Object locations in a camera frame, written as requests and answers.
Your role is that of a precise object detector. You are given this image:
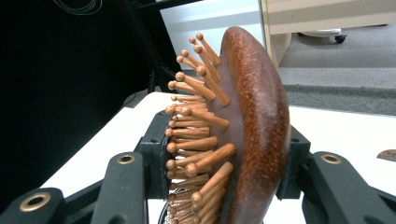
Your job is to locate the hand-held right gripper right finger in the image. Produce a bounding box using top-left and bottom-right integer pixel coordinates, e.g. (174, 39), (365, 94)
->
(275, 124), (312, 201)

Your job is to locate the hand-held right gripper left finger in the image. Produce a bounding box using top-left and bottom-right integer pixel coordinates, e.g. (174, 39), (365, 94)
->
(134, 110), (171, 201)

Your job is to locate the wooden hairbrush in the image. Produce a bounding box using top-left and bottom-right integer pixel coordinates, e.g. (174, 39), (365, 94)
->
(164, 25), (292, 224)

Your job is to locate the dark brown flat object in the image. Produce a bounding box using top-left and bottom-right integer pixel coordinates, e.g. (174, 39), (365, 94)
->
(375, 148), (396, 163)

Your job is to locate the white chair base with caster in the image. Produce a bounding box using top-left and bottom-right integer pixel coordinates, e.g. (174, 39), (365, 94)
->
(296, 28), (348, 45)

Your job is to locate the black metal stand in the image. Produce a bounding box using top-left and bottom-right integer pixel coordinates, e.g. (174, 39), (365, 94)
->
(117, 0), (204, 94)

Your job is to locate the light wooden desk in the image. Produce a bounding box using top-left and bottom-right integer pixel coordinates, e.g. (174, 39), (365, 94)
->
(259, 0), (396, 68)

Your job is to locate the black cable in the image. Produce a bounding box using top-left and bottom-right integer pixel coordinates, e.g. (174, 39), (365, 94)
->
(51, 0), (104, 16)

